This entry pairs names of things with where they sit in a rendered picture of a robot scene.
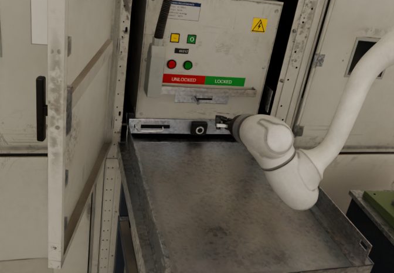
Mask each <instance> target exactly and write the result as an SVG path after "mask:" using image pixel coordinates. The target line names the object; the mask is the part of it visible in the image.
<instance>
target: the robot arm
mask: <svg viewBox="0 0 394 273"><path fill-rule="evenodd" d="M392 65H394V26H393V27H392V28H391V29H390V30H389V31H388V32H387V34H386V35H384V36H383V37H382V38H381V39H380V40H379V41H378V42H377V43H376V44H375V45H373V46H372V47H371V48H370V49H369V50H368V51H367V52H366V53H365V54H364V55H363V56H362V58H361V59H360V60H359V62H358V63H357V64H356V66H355V67H354V69H353V71H352V73H351V75H350V77H349V79H348V81H347V84H346V86H345V88H344V91H343V93H342V96H341V99H340V101H339V104H338V106H337V109H336V112H335V114H334V117H333V119H332V122H331V125H330V128H329V130H328V132H327V134H326V136H325V138H324V139H323V141H322V142H321V143H320V144H319V145H318V146H316V147H315V148H313V149H310V150H305V149H298V150H295V149H294V147H293V142H294V137H293V133H292V130H291V129H290V127H289V126H288V125H287V124H286V123H285V122H284V121H282V120H280V119H278V118H276V117H273V116H271V115H264V114H257V115H253V114H243V115H237V116H235V117H234V118H233V119H231V118H228V119H227V117H224V116H221V115H216V117H215V127H216V129H217V130H219V129H222V127H224V128H225V129H226V130H228V131H230V133H231V135H232V137H234V138H235V139H236V140H237V142H239V143H241V144H243V145H245V146H246V147H247V150H248V151H249V152H250V153H251V154H252V155H253V157H254V158H255V160H256V161H257V162H258V164H259V165H260V167H261V168H262V170H263V172H264V174H265V177H266V179H267V181H268V183H269V185H270V186H271V188H272V189H273V191H274V192H275V194H276V195H277V196H278V197H279V198H280V199H281V200H282V201H283V202H284V203H285V204H286V205H287V206H288V207H290V208H292V209H294V210H307V209H309V208H311V207H313V205H314V204H315V203H316V202H317V199H318V194H319V190H318V185H319V182H320V181H321V180H322V179H323V172H324V170H325V168H326V167H327V166H328V165H329V164H330V163H331V162H332V161H333V160H334V159H335V158H336V157H337V155H338V154H339V153H340V151H341V149H342V148H343V146H344V145H345V143H346V141H347V139H348V136H349V134H350V132H351V129H352V127H353V125H354V123H355V120H356V118H357V116H358V114H359V112H360V109H361V107H362V105H363V103H364V100H365V98H366V95H367V93H368V91H369V89H370V87H371V85H372V83H373V82H374V80H375V79H376V78H377V76H378V75H379V74H380V73H381V72H382V71H384V70H385V69H386V68H388V67H390V66H392Z"/></svg>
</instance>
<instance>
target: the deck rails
mask: <svg viewBox="0 0 394 273"><path fill-rule="evenodd" d="M125 144H126V147H127V151H128V156H129V159H130V164H131V168H132V171H133V176H134V180H135V185H136V188H137V193H138V197H139V200H140V205H141V210H142V214H143V217H144V221H145V226H146V229H147V234H148V238H149V242H150V246H151V251H152V256H153V259H154V263H155V267H156V270H157V273H174V270H173V268H172V264H171V260H170V257H169V254H168V250H167V246H166V243H165V240H164V236H163V233H162V229H161V225H160V223H159V219H158V215H157V211H156V209H155V205H154V201H153V198H152V194H151V191H150V187H149V184H148V181H147V177H146V174H145V170H144V166H143V164H142V160H141V156H140V152H139V150H138V146H137V142H136V141H133V138H132V135H131V131H130V127H129V126H128V134H127V141H126V142H125ZM318 190H319V194H318V199H317V202H316V203H315V204H314V205H313V207H311V208H309V211H310V212H311V213H312V215H313V216H314V217H315V218H316V220H317V221H318V222H319V223H320V225H321V226H322V227H323V229H324V230H325V231H326V232H327V234H328V235H329V236H330V237H331V239H332V240H333V242H334V243H335V244H336V245H337V247H338V248H339V249H340V250H341V252H342V253H343V255H345V257H346V258H347V259H348V261H349V262H350V263H351V264H352V266H353V267H356V266H363V265H366V264H365V262H366V260H367V257H368V255H369V253H370V250H371V248H372V245H371V244H370V242H369V241H368V240H367V239H366V238H365V237H364V236H363V235H362V234H361V232H360V231H359V230H358V229H357V228H356V227H355V226H354V225H353V224H352V222H351V221H350V220H349V219H348V217H347V216H346V215H345V214H344V213H343V212H342V211H341V210H340V209H339V207H338V206H337V205H336V204H335V203H334V202H333V201H332V200H331V198H330V197H329V196H328V195H327V194H326V193H325V192H324V191H323V190H322V188H321V187H320V186H319V185H318ZM361 241H363V242H364V244H365V245H366V246H367V249H364V247H363V246H362V245H361Z"/></svg>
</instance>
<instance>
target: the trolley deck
mask: <svg viewBox="0 0 394 273"><path fill-rule="evenodd" d="M137 146H138V150H139V152H140V156H141V160H142V164H143V166H144V170H145V174H146V177H147V181H148V184H149V187H150V191H151V194H152V198H153V201H154V205H155V209H156V211H157V215H158V219H159V223H160V225H161V229H162V233H163V236H164V240H165V243H166V246H167V250H168V254H169V257H170V260H171V264H172V268H173V270H174V273H370V272H371V270H372V267H373V265H374V263H373V262H372V260H371V259H370V258H369V257H367V260H366V262H365V264H366V265H363V266H356V267H353V266H352V264H351V263H350V262H349V261H348V259H347V258H346V257H345V255H343V253H342V252H341V250H340V249H339V248H338V247H337V245H336V244H335V243H334V242H333V240H332V239H331V237H330V236H329V235H328V234H327V232H326V231H325V230H324V229H323V227H322V226H321V225H320V223H319V222H318V221H317V220H316V218H315V217H314V216H313V215H312V213H311V212H310V211H309V209H307V210H294V209H292V208H290V207H288V206H287V205H286V204H285V203H284V202H283V201H282V200H281V199H280V198H279V197H278V196H277V195H276V194H275V192H274V191H273V189H272V188H271V186H270V185H269V183H268V181H267V179H266V177H265V174H264V172H263V170H262V168H261V167H260V165H259V164H258V162H257V161H256V160H255V158H254V157H253V155H252V154H251V153H250V152H249V151H248V150H247V147H246V146H245V145H243V144H241V143H214V142H137ZM117 159H118V165H119V168H120V174H121V180H122V183H123V189H124V195H125V200H126V204H127V210H128V216H129V219H130V225H131V231H132V234H133V240H134V246H135V252H136V255H137V261H138V267H139V270H140V273H157V270H156V267H155V263H154V259H153V256H152V251H151V246H150V242H149V238H148V234H147V229H146V226H145V221H144V217H143V214H142V210H141V205H140V200H139V197H138V193H137V188H136V185H135V180H134V176H133V171H132V168H131V164H130V159H129V156H128V151H127V147H126V144H125V142H118V147H117Z"/></svg>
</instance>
